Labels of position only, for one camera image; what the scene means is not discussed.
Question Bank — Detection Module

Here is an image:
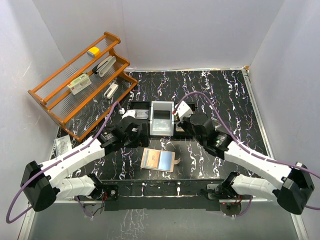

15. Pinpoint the gold card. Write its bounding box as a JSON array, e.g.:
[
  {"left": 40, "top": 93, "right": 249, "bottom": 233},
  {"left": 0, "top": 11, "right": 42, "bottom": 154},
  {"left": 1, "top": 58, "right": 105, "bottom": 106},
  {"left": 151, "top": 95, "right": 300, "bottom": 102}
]
[{"left": 143, "top": 149, "right": 161, "bottom": 168}]

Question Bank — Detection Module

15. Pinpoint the beige leather card holder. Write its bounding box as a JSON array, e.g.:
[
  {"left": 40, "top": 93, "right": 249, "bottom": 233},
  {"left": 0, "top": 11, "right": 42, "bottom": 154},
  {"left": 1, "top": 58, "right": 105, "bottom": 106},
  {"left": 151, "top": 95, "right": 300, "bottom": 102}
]
[{"left": 140, "top": 148, "right": 181, "bottom": 173}]

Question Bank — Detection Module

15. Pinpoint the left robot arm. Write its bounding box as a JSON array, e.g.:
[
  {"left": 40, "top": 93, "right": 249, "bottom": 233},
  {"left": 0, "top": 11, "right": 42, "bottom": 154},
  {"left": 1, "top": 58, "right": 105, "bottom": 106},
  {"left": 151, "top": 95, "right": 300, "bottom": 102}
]
[{"left": 20, "top": 116, "right": 149, "bottom": 212}]

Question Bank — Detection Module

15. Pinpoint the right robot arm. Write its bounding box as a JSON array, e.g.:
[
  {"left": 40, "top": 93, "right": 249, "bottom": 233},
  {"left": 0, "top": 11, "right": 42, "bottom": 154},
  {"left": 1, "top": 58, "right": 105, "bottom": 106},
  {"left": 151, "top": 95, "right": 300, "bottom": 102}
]
[{"left": 178, "top": 112, "right": 315, "bottom": 215}]

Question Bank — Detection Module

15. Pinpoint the silver card in left tray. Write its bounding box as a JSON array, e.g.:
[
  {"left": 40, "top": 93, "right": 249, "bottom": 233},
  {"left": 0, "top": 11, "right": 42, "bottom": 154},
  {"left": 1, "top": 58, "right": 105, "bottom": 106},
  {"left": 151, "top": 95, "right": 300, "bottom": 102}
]
[{"left": 136, "top": 109, "right": 149, "bottom": 120}]

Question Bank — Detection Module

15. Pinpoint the black right tray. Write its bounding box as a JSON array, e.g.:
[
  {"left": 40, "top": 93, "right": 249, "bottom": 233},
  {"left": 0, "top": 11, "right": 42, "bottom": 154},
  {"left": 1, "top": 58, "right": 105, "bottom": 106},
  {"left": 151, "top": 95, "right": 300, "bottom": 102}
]
[{"left": 173, "top": 102, "right": 198, "bottom": 139}]

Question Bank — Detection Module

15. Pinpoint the black tray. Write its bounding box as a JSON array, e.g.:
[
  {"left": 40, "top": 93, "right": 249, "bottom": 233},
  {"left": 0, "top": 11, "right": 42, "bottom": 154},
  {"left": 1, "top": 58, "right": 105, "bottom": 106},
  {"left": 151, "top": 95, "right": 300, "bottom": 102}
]
[
  {"left": 173, "top": 102, "right": 198, "bottom": 139},
  {"left": 128, "top": 101, "right": 151, "bottom": 124}
]

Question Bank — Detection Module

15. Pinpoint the black left tray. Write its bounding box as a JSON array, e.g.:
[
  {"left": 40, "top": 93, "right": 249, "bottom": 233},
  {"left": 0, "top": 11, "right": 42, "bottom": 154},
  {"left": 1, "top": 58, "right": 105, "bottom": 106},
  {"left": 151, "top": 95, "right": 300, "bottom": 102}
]
[{"left": 128, "top": 101, "right": 151, "bottom": 124}]

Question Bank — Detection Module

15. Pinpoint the white tray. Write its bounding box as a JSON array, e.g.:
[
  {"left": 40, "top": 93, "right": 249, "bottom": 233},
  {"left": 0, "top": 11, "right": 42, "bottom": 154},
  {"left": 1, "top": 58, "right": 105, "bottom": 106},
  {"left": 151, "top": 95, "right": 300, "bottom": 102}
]
[{"left": 149, "top": 101, "right": 175, "bottom": 137}]

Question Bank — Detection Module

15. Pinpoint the small white stapler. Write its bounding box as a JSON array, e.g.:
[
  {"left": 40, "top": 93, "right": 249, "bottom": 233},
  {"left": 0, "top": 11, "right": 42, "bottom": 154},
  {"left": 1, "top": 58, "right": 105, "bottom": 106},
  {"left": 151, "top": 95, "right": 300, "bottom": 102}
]
[{"left": 103, "top": 83, "right": 119, "bottom": 100}]

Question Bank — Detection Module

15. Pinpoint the orange wooden shelf rack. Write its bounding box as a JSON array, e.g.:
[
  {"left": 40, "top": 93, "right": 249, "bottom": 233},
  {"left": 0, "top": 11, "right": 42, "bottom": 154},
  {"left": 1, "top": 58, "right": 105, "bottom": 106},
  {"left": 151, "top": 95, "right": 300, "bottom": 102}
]
[{"left": 28, "top": 32, "right": 138, "bottom": 142}]

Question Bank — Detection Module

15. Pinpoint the white printed paper sheet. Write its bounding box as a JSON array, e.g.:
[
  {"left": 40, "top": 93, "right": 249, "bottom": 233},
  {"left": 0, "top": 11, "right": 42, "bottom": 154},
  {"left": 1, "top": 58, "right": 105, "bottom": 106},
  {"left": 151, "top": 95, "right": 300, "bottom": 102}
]
[{"left": 54, "top": 135, "right": 72, "bottom": 156}]

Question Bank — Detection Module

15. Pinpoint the white staples box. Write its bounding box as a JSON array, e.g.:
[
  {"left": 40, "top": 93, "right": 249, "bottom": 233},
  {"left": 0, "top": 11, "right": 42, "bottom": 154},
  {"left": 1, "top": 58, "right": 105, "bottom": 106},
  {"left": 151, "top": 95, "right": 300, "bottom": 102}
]
[{"left": 67, "top": 73, "right": 92, "bottom": 95}]

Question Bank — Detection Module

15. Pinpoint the white black stapler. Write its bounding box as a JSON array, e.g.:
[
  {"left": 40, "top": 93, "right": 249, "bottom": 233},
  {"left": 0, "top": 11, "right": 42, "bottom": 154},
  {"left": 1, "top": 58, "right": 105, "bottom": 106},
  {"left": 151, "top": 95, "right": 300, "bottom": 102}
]
[{"left": 92, "top": 55, "right": 116, "bottom": 78}]

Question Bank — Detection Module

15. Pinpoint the yellow white tape measure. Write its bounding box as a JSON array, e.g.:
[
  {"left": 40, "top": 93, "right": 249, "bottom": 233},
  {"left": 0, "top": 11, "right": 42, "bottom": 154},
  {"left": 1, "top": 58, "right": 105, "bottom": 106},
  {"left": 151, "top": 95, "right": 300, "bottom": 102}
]
[{"left": 86, "top": 46, "right": 100, "bottom": 58}]

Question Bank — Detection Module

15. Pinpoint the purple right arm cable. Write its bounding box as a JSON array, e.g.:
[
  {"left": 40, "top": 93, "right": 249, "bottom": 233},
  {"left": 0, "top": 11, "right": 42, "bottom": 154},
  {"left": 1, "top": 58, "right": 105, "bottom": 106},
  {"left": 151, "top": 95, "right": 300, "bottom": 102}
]
[{"left": 172, "top": 91, "right": 320, "bottom": 218}]

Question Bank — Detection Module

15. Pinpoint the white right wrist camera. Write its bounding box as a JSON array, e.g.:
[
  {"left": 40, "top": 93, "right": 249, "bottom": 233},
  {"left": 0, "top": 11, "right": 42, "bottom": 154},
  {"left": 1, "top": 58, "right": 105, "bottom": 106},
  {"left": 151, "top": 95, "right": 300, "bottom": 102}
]
[{"left": 174, "top": 101, "right": 194, "bottom": 120}]

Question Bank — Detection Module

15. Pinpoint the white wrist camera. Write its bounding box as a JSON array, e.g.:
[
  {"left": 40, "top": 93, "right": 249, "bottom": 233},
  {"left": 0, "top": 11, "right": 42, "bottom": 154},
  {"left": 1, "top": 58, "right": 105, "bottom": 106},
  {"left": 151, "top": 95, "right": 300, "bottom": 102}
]
[
  {"left": 122, "top": 109, "right": 137, "bottom": 119},
  {"left": 174, "top": 101, "right": 194, "bottom": 120}
]

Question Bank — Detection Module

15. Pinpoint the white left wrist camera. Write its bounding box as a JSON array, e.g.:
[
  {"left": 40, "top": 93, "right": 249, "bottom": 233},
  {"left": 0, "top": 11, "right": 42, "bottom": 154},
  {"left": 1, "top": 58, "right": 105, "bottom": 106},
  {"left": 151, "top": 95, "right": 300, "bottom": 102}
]
[{"left": 122, "top": 109, "right": 137, "bottom": 119}]

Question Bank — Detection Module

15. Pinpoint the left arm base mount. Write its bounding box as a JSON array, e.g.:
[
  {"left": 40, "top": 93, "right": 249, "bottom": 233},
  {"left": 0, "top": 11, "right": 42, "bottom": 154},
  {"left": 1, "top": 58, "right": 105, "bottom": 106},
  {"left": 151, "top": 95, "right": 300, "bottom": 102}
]
[{"left": 80, "top": 184, "right": 119, "bottom": 202}]

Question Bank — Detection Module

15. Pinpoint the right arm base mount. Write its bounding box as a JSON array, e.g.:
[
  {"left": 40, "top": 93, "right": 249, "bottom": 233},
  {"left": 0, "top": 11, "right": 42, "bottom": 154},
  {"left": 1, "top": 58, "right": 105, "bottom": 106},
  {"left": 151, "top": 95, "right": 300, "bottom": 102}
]
[{"left": 199, "top": 183, "right": 239, "bottom": 200}]

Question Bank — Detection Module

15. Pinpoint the aluminium frame rail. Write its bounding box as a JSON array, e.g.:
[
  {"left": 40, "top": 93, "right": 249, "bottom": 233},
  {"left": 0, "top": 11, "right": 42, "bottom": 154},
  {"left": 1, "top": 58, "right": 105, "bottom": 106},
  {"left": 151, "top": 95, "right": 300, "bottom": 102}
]
[{"left": 19, "top": 196, "right": 308, "bottom": 240}]

